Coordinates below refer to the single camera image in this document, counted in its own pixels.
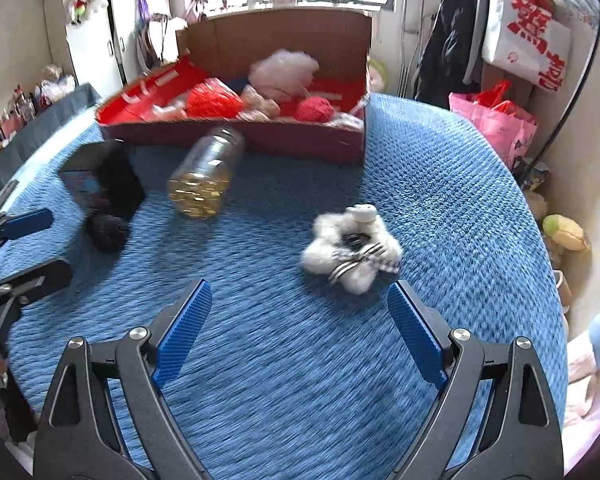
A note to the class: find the white mesh bath pouf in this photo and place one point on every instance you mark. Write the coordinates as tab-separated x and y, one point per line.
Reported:
285	72

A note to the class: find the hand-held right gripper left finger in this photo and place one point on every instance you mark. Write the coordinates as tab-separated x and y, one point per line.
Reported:
185	330

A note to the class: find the white fluffy toy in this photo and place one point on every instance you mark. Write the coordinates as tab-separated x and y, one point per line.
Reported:
55	82

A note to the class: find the beige plush toy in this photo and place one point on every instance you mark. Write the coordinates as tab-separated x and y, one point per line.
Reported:
260	105

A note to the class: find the black fluffy ball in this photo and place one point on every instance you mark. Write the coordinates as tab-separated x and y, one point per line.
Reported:
107	232

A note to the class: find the red plastic bag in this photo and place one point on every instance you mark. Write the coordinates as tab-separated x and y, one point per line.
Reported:
495	97

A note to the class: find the grey metal crutch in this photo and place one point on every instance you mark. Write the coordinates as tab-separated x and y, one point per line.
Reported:
412	20

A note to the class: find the colourful snack packet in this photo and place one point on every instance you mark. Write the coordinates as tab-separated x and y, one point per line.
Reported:
536	175

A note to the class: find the row of small bottles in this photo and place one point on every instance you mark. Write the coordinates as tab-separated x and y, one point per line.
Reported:
5	120

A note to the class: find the pale pink blanket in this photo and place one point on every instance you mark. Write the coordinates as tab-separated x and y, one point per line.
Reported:
585	395

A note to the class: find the red yarn ball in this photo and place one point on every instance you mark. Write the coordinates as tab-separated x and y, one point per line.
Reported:
312	109

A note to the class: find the pink plastic bag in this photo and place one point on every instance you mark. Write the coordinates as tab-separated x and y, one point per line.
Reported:
500	130

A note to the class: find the pig plush green hood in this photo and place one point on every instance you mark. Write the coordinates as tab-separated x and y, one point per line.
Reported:
377	75

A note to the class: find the yellow green plush toy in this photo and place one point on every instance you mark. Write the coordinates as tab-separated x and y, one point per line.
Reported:
565	232

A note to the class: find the white paper bag red print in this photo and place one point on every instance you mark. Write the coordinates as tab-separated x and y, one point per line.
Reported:
525	35

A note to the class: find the colourful hanging ornament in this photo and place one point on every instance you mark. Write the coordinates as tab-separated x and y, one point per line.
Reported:
79	5

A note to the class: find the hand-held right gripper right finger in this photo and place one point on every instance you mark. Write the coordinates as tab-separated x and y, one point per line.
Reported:
415	330

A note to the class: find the blue knit blanket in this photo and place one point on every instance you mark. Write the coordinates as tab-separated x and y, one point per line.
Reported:
280	360

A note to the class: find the dark printed box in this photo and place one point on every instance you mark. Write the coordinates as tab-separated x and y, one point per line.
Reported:
100	175

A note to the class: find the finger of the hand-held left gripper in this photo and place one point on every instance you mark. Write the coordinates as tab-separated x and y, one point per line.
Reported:
27	224
40	272

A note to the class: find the white flower plush striped bow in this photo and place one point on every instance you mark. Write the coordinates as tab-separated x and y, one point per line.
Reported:
350	255

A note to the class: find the clear plastic jar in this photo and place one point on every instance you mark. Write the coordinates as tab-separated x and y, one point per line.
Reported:
207	175

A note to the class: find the dark hanging jacket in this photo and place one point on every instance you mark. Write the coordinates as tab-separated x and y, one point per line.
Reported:
450	35

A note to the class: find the cardboard box red inside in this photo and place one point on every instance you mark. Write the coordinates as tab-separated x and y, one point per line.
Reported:
280	35

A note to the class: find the blue folded cloth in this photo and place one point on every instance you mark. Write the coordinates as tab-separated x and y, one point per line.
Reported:
236	84

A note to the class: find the dark denim cloth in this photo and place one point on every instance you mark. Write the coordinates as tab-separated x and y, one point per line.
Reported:
75	99

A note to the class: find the white wardrobe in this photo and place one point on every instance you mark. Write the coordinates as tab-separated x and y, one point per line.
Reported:
95	50

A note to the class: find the red mesh bath pouf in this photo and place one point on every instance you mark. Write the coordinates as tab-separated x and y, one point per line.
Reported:
212	97

